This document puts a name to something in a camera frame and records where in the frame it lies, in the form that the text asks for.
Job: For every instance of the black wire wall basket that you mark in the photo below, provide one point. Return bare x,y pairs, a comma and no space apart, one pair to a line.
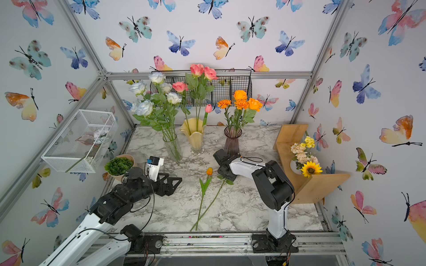
228,82

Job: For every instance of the small orange marigold flower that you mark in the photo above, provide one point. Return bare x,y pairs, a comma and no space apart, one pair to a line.
226,104

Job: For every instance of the pink artificial rose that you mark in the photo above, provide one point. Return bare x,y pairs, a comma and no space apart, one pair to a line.
208,77

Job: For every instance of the yellow orange tulip bud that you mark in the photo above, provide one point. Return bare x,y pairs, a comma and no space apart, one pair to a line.
209,171

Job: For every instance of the sunflower bouquet in white vase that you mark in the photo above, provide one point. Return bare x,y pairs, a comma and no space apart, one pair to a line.
306,162

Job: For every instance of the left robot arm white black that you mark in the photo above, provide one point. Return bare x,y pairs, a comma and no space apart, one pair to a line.
105,213

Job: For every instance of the white rose stem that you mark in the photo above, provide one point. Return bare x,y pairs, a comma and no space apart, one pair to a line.
144,108
166,88
157,77
138,88
173,98

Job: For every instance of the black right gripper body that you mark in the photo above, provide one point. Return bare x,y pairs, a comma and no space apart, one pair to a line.
219,170

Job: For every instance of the clear glass vase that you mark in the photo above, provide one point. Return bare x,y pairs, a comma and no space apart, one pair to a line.
173,147

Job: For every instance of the potted green succulent plant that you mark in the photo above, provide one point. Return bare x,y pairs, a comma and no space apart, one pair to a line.
119,166

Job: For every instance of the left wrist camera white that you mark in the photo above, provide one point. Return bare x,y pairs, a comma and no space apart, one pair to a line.
153,166

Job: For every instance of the orange artificial flower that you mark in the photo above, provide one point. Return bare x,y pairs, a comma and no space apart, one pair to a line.
251,107

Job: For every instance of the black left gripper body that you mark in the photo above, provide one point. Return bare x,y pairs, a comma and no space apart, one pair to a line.
152,187

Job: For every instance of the yellow ruffled vase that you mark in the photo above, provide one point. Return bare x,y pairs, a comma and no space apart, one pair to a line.
194,130

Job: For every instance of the pink tulip bud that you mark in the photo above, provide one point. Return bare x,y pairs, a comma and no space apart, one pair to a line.
208,110

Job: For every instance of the orange flower front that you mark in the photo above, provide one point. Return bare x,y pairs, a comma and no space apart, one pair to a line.
242,104

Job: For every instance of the white mesh wall basket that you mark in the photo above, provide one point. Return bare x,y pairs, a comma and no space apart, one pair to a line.
82,143

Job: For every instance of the wooden corner shelf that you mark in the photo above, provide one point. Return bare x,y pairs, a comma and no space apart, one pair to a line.
307,190

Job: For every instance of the purple ribbed glass vase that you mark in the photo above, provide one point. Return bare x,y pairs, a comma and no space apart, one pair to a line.
232,140

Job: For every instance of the metal base rail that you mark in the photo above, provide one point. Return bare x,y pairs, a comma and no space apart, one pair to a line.
210,244

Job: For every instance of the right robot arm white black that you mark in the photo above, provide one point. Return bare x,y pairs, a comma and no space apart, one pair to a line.
277,193

